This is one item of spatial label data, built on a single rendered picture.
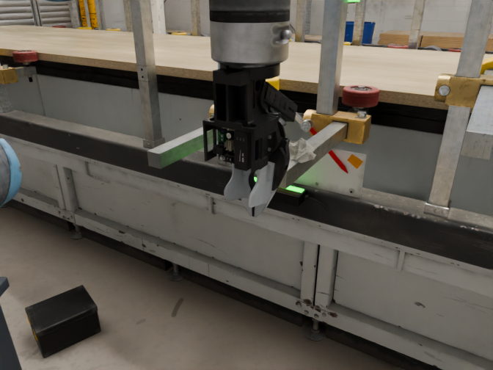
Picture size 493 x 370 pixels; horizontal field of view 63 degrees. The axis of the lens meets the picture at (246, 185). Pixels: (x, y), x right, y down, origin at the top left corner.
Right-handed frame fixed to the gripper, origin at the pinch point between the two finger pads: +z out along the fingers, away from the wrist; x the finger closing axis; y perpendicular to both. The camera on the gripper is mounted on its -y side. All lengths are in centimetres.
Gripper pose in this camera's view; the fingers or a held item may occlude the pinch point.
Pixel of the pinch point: (257, 205)
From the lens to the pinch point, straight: 57.9
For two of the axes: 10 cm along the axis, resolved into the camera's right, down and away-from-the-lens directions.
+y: -5.1, 3.7, -7.8
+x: 8.6, 2.2, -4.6
